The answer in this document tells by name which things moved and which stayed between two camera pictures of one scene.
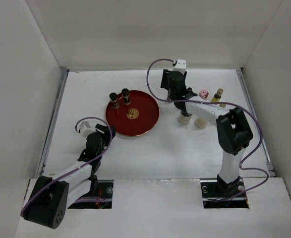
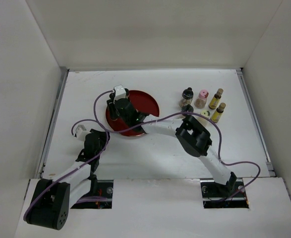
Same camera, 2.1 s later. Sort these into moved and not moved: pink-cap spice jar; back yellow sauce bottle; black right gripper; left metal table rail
Moved: black right gripper
Not moved: back yellow sauce bottle; left metal table rail; pink-cap spice jar
